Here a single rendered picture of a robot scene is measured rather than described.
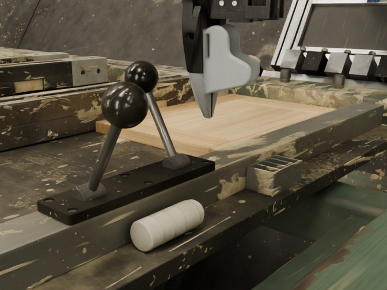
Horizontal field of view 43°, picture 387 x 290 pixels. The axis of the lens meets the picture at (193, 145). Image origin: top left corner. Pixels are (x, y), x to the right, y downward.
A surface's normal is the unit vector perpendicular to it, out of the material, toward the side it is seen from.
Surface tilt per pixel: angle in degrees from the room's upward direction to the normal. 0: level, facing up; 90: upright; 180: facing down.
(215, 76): 40
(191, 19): 33
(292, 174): 89
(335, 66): 0
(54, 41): 0
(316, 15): 0
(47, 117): 90
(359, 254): 57
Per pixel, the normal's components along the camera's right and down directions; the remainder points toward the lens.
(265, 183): -0.64, 0.17
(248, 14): -0.34, 0.25
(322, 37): -0.54, -0.35
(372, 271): 0.01, -0.96
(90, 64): 0.77, 0.18
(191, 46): -0.32, 0.59
